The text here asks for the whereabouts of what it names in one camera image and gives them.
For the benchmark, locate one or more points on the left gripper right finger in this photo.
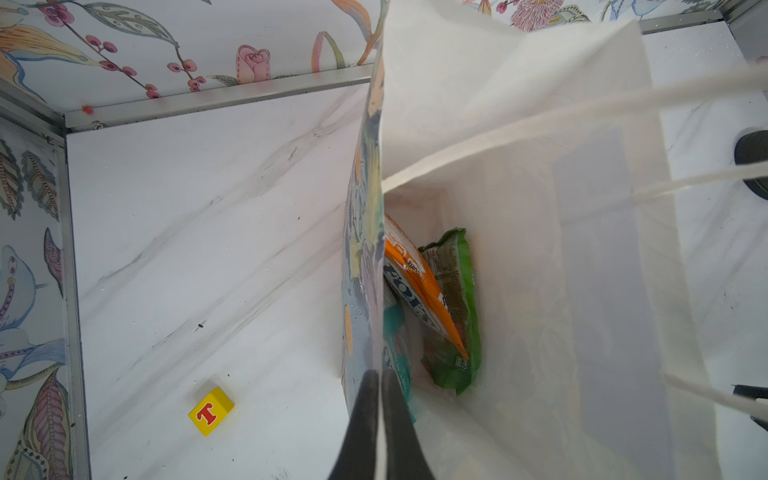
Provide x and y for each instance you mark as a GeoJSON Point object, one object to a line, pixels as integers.
{"type": "Point", "coordinates": [404, 457]}

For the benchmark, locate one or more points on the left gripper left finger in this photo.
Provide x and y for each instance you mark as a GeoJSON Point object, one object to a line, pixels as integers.
{"type": "Point", "coordinates": [357, 457]}

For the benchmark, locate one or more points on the green snack packet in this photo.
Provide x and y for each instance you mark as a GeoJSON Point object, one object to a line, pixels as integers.
{"type": "Point", "coordinates": [450, 261]}

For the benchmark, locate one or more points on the teal Fox's candy bag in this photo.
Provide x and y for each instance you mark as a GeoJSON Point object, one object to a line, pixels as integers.
{"type": "Point", "coordinates": [395, 342]}

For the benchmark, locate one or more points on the orange Fox's fruits candy bag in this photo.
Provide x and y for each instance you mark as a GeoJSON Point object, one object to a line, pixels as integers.
{"type": "Point", "coordinates": [408, 273]}

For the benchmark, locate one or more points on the floral paper gift bag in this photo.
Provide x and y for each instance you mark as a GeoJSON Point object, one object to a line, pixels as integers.
{"type": "Point", "coordinates": [620, 262]}

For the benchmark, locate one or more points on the yellow letter cube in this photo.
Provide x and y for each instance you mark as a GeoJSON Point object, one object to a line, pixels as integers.
{"type": "Point", "coordinates": [209, 413]}

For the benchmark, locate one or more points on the black microphone stand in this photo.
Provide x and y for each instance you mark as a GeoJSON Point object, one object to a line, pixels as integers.
{"type": "Point", "coordinates": [751, 148]}

